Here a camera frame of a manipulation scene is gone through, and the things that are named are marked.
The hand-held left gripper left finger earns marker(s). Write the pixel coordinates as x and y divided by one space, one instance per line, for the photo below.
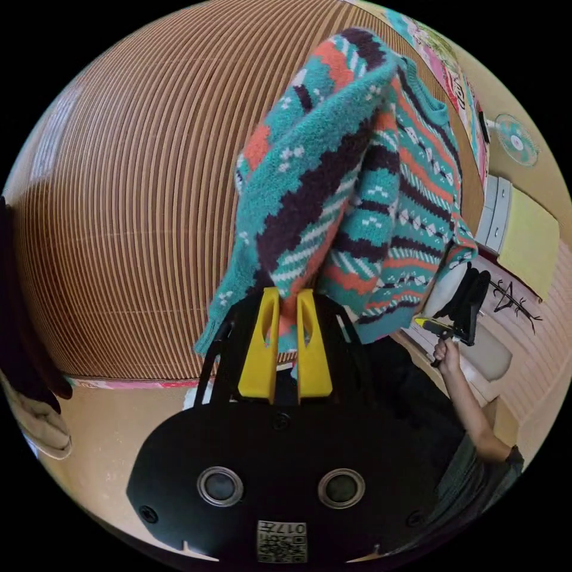
258 357

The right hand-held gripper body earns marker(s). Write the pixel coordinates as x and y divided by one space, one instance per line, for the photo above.
456 300

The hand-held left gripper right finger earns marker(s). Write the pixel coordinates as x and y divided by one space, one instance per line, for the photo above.
313 357

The green floral patterned sweater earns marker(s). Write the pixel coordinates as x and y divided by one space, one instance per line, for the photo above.
313 178

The person's right forearm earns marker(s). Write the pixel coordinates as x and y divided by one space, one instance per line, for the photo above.
476 415

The person's right hand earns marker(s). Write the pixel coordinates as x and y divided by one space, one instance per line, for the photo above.
447 355

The grey cupboard with drawers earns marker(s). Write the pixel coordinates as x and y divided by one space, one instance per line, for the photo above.
493 214

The pale yellow curtain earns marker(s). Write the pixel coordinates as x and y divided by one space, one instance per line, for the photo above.
531 243

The person's body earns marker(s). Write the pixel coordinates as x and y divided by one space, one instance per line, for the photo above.
473 491

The bed with woven striped mat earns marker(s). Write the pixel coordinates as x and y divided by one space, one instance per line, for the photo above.
134 178

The green wall fan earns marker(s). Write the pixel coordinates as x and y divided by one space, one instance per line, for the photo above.
516 139

